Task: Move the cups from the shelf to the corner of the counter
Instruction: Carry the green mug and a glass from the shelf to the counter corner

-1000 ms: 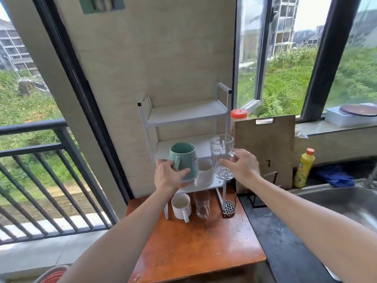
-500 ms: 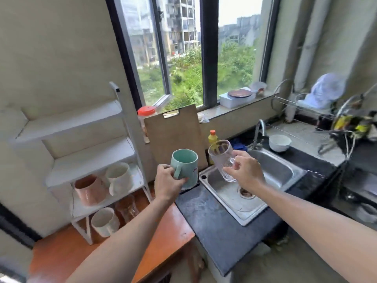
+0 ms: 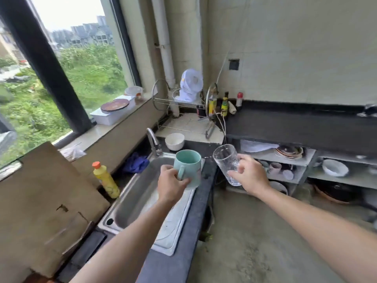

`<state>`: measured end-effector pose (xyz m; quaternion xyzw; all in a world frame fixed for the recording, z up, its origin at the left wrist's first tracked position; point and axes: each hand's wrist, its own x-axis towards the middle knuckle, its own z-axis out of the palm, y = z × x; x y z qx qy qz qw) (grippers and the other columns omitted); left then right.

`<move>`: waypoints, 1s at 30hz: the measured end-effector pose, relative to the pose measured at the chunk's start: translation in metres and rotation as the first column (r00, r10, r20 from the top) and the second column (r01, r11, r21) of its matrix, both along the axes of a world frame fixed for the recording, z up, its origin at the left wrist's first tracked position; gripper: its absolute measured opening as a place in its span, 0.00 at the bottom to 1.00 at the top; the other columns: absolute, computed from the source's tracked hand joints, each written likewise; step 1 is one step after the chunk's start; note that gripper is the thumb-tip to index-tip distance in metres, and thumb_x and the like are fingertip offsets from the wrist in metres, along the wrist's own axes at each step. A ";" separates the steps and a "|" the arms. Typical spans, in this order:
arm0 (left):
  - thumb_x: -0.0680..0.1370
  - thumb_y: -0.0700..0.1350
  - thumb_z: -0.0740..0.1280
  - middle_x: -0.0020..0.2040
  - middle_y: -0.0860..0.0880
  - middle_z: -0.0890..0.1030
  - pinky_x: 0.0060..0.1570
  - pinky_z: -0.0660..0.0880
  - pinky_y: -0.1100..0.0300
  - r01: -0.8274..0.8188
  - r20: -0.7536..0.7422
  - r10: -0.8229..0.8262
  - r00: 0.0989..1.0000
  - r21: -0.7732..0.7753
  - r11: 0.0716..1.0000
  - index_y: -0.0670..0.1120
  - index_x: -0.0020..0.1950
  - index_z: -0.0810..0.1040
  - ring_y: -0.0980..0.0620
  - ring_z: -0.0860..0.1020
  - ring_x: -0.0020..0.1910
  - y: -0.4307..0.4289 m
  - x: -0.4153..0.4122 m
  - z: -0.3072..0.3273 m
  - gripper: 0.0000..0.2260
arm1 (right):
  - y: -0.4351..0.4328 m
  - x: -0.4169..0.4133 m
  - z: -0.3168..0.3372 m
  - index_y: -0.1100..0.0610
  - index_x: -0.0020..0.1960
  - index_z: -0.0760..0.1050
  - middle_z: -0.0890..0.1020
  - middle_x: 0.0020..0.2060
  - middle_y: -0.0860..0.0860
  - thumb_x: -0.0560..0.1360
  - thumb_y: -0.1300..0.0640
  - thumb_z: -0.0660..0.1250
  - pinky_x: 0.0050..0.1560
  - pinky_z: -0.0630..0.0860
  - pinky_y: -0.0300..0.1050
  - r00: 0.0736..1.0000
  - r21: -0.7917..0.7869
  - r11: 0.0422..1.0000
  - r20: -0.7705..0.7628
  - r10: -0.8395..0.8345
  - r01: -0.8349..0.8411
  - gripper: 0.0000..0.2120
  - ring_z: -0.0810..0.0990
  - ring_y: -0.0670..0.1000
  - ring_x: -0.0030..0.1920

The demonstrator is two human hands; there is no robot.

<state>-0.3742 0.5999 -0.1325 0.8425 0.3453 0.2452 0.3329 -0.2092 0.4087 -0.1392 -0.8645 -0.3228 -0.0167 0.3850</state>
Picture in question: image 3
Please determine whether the metal faucet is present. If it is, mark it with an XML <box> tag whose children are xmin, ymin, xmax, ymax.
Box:
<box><xmin>146</xmin><ymin>128</ymin><xmax>163</xmax><ymax>158</ymax></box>

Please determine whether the crumpled plastic bag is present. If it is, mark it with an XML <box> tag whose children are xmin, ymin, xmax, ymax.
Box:
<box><xmin>60</xmin><ymin>143</ymin><xmax>88</xmax><ymax>162</ymax></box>

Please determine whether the wooden cutting board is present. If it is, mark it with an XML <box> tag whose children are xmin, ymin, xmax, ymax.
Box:
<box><xmin>0</xmin><ymin>141</ymin><xmax>111</xmax><ymax>283</ymax></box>

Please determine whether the dark wok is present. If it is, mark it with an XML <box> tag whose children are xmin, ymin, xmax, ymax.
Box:
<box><xmin>312</xmin><ymin>179</ymin><xmax>369</xmax><ymax>206</ymax></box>

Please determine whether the metal dish rack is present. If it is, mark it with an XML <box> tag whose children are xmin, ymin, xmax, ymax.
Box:
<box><xmin>152</xmin><ymin>79</ymin><xmax>220</xmax><ymax>140</ymax></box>

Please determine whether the stainless steel sink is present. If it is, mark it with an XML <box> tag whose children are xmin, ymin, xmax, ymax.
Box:
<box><xmin>97</xmin><ymin>152</ymin><xmax>205</xmax><ymax>257</ymax></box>

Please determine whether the white cable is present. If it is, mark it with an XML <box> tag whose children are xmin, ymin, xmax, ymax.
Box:
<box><xmin>214</xmin><ymin>50</ymin><xmax>236</xmax><ymax>145</ymax></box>

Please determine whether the yellow detergent bottle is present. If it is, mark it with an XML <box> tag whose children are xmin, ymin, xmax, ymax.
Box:
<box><xmin>92</xmin><ymin>161</ymin><xmax>121</xmax><ymax>200</ymax></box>

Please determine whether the large white bowl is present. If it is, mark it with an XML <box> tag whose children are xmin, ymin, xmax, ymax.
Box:
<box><xmin>322</xmin><ymin>159</ymin><xmax>350</xmax><ymax>178</ymax></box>

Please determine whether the black window frame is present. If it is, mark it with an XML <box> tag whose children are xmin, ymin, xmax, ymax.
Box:
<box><xmin>0</xmin><ymin>0</ymin><xmax>143</xmax><ymax>136</ymax></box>

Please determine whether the brown round plate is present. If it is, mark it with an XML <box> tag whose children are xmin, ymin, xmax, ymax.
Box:
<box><xmin>100</xmin><ymin>98</ymin><xmax>130</xmax><ymax>112</ymax></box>

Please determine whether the person's left hand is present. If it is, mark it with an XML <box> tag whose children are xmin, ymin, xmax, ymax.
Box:
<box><xmin>157</xmin><ymin>164</ymin><xmax>192</xmax><ymax>206</ymax></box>

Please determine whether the white desk fan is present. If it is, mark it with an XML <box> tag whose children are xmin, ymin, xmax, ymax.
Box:
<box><xmin>175</xmin><ymin>69</ymin><xmax>204</xmax><ymax>103</ymax></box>

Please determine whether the person's left forearm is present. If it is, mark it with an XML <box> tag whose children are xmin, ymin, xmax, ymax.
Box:
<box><xmin>69</xmin><ymin>197</ymin><xmax>178</xmax><ymax>283</ymax></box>

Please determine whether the teal green mug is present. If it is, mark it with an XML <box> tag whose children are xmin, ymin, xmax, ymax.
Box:
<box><xmin>173</xmin><ymin>149</ymin><xmax>203</xmax><ymax>191</ymax></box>

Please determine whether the person's right hand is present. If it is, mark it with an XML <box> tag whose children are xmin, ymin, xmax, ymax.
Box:
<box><xmin>227</xmin><ymin>153</ymin><xmax>272</xmax><ymax>198</ymax></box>

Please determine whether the stack of patterned plates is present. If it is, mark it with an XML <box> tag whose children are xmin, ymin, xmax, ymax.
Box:
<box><xmin>275</xmin><ymin>145</ymin><xmax>304</xmax><ymax>160</ymax></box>

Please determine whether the white bowl with dark inside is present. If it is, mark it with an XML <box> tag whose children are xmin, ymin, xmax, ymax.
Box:
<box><xmin>269</xmin><ymin>181</ymin><xmax>289</xmax><ymax>196</ymax></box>

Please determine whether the white plastic box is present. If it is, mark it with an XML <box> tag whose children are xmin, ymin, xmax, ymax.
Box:
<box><xmin>90</xmin><ymin>96</ymin><xmax>137</xmax><ymax>126</ymax></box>

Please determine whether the person's right forearm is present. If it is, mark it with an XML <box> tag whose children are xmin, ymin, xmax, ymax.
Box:
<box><xmin>255</xmin><ymin>185</ymin><xmax>377</xmax><ymax>283</ymax></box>

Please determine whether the white drain pipe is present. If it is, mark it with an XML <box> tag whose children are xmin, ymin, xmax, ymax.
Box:
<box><xmin>150</xmin><ymin>0</ymin><xmax>181</xmax><ymax>117</ymax></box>

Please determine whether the blue cloth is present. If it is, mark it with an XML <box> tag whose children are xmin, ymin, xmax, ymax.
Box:
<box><xmin>122</xmin><ymin>152</ymin><xmax>150</xmax><ymax>174</ymax></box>

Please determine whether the white under-counter shelving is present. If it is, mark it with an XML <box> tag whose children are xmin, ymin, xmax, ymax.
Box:
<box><xmin>235</xmin><ymin>138</ymin><xmax>377</xmax><ymax>210</ymax></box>

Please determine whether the clear glass cup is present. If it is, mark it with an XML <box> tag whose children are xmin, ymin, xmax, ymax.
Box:
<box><xmin>212</xmin><ymin>144</ymin><xmax>243</xmax><ymax>187</ymax></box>

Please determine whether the yellow label oil bottle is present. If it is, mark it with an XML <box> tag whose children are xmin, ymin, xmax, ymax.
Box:
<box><xmin>208</xmin><ymin>88</ymin><xmax>218</xmax><ymax>117</ymax></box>

